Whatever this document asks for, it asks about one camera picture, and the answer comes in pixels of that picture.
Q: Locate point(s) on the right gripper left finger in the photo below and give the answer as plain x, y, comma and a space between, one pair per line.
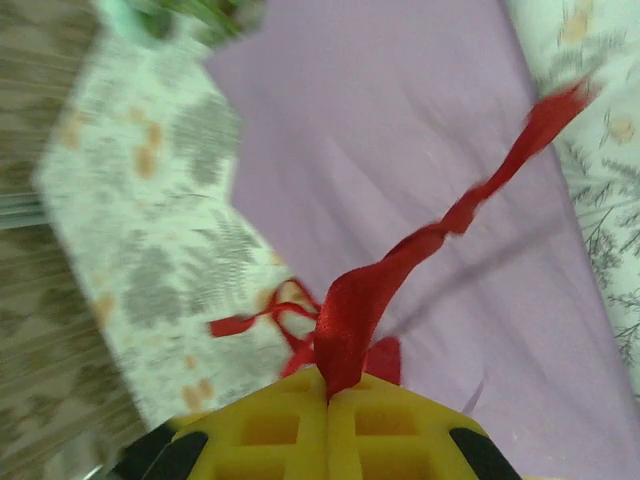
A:
270, 440

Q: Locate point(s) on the red ribbon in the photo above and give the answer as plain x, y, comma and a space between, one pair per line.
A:
390, 270

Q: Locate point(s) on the floral patterned tablecloth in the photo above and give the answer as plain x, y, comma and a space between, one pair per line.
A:
165, 225

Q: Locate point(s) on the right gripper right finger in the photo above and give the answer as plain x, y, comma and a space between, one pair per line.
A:
400, 445

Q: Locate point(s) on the purple and pink wrapping paper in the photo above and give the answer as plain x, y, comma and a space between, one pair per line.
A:
400, 175

